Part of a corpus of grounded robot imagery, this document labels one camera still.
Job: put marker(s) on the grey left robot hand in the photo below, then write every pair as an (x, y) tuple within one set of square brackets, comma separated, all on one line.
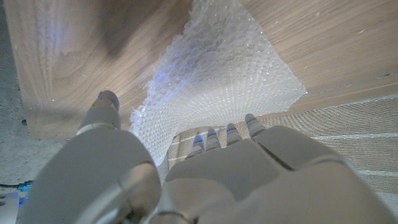
[(233, 186)]

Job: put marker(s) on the clear bubble wrap sheet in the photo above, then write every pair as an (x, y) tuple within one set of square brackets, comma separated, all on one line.
[(217, 77)]

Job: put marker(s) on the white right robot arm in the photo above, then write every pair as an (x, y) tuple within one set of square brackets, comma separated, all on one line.
[(6, 208)]

